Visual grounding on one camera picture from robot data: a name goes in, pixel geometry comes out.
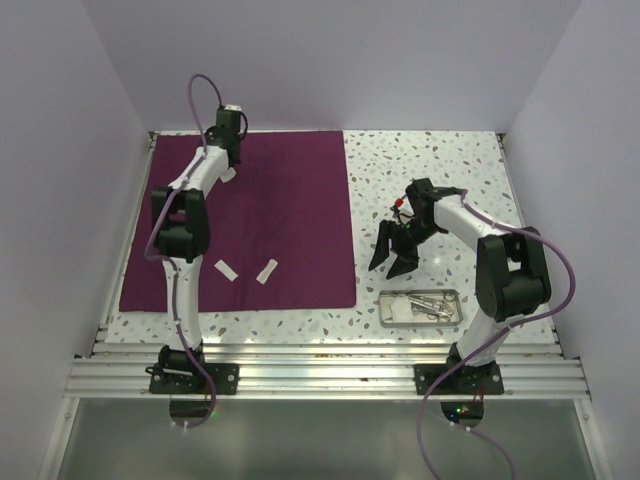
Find metal tray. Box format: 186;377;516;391
378;289;463;328

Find steel forceps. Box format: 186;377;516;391
407;294;456;309

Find steel scissors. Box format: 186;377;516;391
414;312;450;324
410;299;451;317

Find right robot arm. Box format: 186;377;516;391
369;178;551;393

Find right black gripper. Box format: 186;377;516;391
369;217;442;280

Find white gauze pad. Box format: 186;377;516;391
220;167;237;183
390;296;413;317
391;304;414;324

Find aluminium rail frame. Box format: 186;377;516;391
63;343;590;400

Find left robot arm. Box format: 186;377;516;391
145;105;247;393

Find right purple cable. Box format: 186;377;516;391
415;199;576;480

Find purple cloth mat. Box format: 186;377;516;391
117;129;358;314

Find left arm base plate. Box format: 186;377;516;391
145;363;240;395

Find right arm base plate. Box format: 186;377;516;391
413;362;505;396

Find white strip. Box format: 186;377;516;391
256;259;278;285
214;260;238;282

